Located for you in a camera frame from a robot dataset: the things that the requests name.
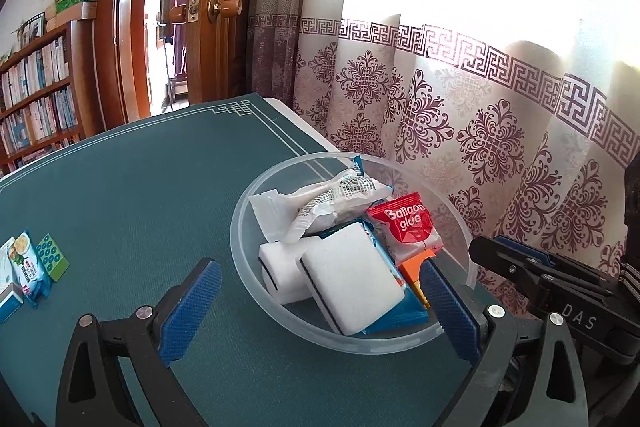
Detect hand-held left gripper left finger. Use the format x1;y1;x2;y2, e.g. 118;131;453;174
55;257;223;427

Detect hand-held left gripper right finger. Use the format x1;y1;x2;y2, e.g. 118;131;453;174
419;259;590;427

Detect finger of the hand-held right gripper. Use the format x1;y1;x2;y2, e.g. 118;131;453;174
492;234;624;281
469;236;616;308

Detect large blue snack packet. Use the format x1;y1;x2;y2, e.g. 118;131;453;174
317;218;431;335

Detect yellow and orange toy brick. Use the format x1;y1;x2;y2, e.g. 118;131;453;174
398;249;436;310

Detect white sponge with black stripe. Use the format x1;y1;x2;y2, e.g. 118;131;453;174
298;223;407;337
258;239;313;305

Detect red and white glue packet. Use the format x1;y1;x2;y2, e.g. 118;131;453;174
366;192;445;265

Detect clear plastic bowl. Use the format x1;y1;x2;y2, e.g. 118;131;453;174
230;151;479;355

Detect white bag with mesh print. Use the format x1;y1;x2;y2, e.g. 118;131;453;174
248;169;393;243

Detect green dotted card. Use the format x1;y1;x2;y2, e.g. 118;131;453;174
34;233;71;280

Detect patterned white maroon curtain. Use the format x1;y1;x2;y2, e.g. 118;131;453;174
247;0;640;323

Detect light blue food packet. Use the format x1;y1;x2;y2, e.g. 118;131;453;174
10;231;55;309

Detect small white and blue box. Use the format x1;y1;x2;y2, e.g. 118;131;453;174
0;284;24;324

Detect row of books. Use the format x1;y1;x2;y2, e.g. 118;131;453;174
0;38;68;110
0;88;78;152
0;134;83;172

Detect hanging maroon pants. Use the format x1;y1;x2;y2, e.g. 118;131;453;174
172;0;188;80

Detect wooden bookcase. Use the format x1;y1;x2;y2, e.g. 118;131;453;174
0;21;101;178

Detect green box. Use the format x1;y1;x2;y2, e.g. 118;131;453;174
55;0;100;14

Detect wooden door frame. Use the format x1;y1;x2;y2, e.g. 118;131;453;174
95;0;151;128

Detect film strip photo frame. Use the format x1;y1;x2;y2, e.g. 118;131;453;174
17;16;46;50

